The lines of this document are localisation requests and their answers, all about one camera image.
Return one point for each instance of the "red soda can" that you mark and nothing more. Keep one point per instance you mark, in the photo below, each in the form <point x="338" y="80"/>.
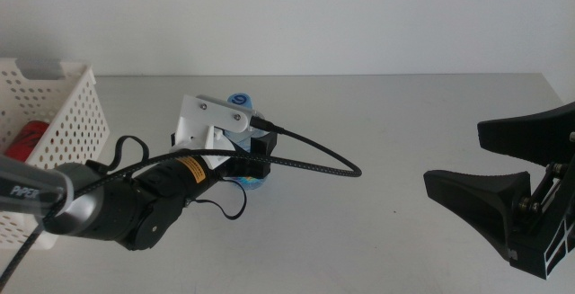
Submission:
<point x="27" y="141"/>

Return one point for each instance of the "white perforated plastic basket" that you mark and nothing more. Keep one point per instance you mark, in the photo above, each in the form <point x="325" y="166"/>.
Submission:
<point x="67" y="118"/>

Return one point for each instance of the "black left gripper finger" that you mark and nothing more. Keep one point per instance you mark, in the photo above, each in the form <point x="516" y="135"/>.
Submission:
<point x="265" y="145"/>
<point x="249" y="168"/>

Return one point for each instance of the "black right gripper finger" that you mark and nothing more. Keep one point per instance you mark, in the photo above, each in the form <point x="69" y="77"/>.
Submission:
<point x="480" y="199"/>
<point x="530" y="134"/>

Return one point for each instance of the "clear water bottle blue cap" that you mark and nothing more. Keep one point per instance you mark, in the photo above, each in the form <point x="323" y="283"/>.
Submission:
<point x="242" y="100"/>

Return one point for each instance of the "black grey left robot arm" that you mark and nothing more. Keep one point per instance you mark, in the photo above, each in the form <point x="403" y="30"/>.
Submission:
<point x="112" y="208"/>

